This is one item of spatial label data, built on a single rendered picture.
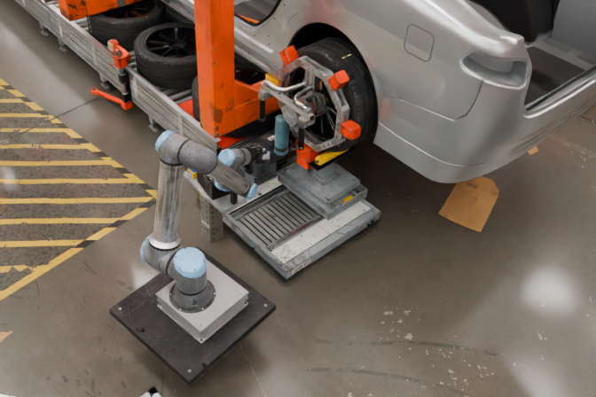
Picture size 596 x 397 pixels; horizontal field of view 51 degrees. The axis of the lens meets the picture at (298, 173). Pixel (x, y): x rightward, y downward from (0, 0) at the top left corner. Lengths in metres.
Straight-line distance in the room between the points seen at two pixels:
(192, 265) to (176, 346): 0.42
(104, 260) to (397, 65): 2.08
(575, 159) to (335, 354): 2.66
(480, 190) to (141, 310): 2.53
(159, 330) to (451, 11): 2.07
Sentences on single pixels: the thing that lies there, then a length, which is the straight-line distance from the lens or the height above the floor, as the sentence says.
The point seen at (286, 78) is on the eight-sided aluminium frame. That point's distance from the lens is 3.82.
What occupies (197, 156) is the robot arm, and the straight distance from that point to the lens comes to 2.73.
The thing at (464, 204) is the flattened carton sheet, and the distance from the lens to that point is 4.50.
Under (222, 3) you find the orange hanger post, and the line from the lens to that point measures 3.52.
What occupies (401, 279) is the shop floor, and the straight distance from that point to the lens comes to 3.90.
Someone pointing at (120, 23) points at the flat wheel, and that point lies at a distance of 5.35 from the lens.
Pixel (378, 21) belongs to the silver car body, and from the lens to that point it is 3.29.
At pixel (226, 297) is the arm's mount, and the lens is 3.20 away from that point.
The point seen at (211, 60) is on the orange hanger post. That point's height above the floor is 1.08.
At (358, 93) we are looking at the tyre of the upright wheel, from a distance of 3.49.
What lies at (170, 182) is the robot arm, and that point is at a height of 1.03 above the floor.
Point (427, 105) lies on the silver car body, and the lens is 3.24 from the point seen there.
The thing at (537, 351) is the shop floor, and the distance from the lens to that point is 3.84.
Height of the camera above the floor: 2.92
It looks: 40 degrees down
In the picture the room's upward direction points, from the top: 4 degrees clockwise
